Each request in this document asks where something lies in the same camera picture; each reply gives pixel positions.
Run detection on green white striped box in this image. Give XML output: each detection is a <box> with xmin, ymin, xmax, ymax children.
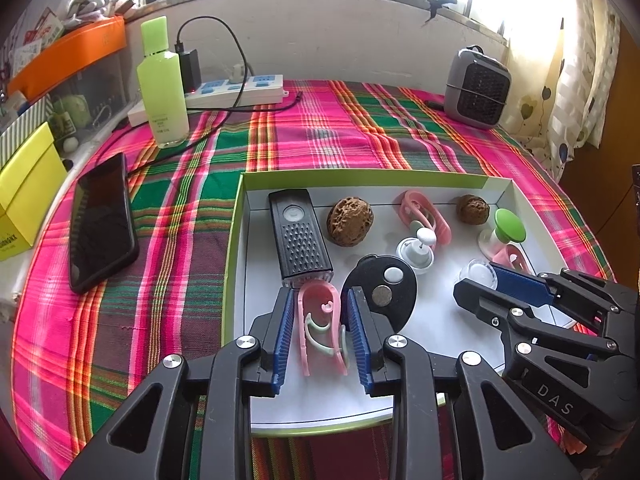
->
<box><xmin>0</xmin><ymin>96</ymin><xmax>55</xmax><ymax>153</ymax></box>

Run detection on black charging cable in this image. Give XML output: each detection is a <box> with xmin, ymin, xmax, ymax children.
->
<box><xmin>125</xmin><ymin>16</ymin><xmax>305</xmax><ymax>178</ymax></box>

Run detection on black smartphone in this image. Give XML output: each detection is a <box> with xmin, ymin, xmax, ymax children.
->
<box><xmin>69</xmin><ymin>152</ymin><xmax>139</xmax><ymax>295</ymax></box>

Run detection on black clip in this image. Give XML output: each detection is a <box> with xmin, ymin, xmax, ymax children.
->
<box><xmin>424</xmin><ymin>0</ymin><xmax>457</xmax><ymax>23</ymax></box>

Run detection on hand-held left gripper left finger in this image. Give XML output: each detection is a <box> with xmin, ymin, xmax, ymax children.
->
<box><xmin>60</xmin><ymin>287</ymin><xmax>297</xmax><ymax>480</ymax></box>

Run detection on heart print curtain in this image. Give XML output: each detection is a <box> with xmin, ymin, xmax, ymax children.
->
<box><xmin>505</xmin><ymin>0</ymin><xmax>621</xmax><ymax>171</ymax></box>

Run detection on brown wooden cabinet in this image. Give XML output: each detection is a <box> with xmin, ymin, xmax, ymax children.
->
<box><xmin>560</xmin><ymin>10</ymin><xmax>640</xmax><ymax>281</ymax></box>

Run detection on clear round suction cup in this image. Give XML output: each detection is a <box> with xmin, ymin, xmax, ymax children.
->
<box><xmin>457</xmin><ymin>258</ymin><xmax>498</xmax><ymax>292</ymax></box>

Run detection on pink mint clip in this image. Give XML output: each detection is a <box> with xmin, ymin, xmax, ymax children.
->
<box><xmin>492</xmin><ymin>244</ymin><xmax>532</xmax><ymax>277</ymax></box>
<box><xmin>297</xmin><ymin>282</ymin><xmax>349</xmax><ymax>377</ymax></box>
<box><xmin>400</xmin><ymin>189</ymin><xmax>453</xmax><ymax>246</ymax></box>

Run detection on large brown walnut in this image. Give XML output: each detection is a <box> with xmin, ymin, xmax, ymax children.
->
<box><xmin>326</xmin><ymin>196</ymin><xmax>376</xmax><ymax>247</ymax></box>

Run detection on black oval button case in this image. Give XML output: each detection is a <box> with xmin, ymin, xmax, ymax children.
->
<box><xmin>341</xmin><ymin>255</ymin><xmax>418</xmax><ymax>333</ymax></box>

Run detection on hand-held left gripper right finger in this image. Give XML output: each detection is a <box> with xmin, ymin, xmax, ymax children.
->
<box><xmin>347</xmin><ymin>286</ymin><xmax>581</xmax><ymax>480</ymax></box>

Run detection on clear storage box orange lid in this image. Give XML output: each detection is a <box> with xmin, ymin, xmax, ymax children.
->
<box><xmin>7</xmin><ymin>15</ymin><xmax>128</xmax><ymax>146</ymax></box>

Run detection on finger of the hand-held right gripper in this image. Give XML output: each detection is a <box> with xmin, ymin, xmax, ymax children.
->
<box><xmin>491</xmin><ymin>262</ymin><xmax>640</xmax><ymax>315</ymax></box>
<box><xmin>453</xmin><ymin>279</ymin><xmax>628</xmax><ymax>382</ymax></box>

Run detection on white blue power strip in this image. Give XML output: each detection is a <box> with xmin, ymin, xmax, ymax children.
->
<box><xmin>127</xmin><ymin>74</ymin><xmax>288</xmax><ymax>127</ymax></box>

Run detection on grey desktop heater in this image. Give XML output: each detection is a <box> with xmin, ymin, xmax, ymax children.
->
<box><xmin>444</xmin><ymin>46</ymin><xmax>512</xmax><ymax>127</ymax></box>

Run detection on green white suction knob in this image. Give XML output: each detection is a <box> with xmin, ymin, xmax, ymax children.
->
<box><xmin>477</xmin><ymin>208</ymin><xmax>527</xmax><ymax>253</ymax></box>

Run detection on white round suction hook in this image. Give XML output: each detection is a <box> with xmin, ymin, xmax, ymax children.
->
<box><xmin>396</xmin><ymin>227</ymin><xmax>437</xmax><ymax>276</ymax></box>

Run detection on black charger adapter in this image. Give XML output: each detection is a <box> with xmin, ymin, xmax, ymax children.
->
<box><xmin>177</xmin><ymin>49</ymin><xmax>203</xmax><ymax>93</ymax></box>

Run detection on light green bottle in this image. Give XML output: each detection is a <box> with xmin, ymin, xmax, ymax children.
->
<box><xmin>136</xmin><ymin>16</ymin><xmax>191</xmax><ymax>150</ymax></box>

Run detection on red white printed cards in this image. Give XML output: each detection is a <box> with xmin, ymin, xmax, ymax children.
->
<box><xmin>10</xmin><ymin>7</ymin><xmax>66</xmax><ymax>66</ymax></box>

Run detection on yellow cardboard box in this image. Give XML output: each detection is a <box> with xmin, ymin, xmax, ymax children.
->
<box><xmin>0</xmin><ymin>121</ymin><xmax>69</xmax><ymax>262</ymax></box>

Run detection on white tray with green rim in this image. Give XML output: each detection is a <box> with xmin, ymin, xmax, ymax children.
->
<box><xmin>220</xmin><ymin>169</ymin><xmax>576</xmax><ymax>437</ymax></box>

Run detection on black rectangular grater device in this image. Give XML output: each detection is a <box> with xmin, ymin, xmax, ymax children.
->
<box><xmin>268</xmin><ymin>189</ymin><xmax>335</xmax><ymax>290</ymax></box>

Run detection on small brown walnut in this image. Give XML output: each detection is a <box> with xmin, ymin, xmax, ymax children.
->
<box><xmin>456</xmin><ymin>194</ymin><xmax>491</xmax><ymax>225</ymax></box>

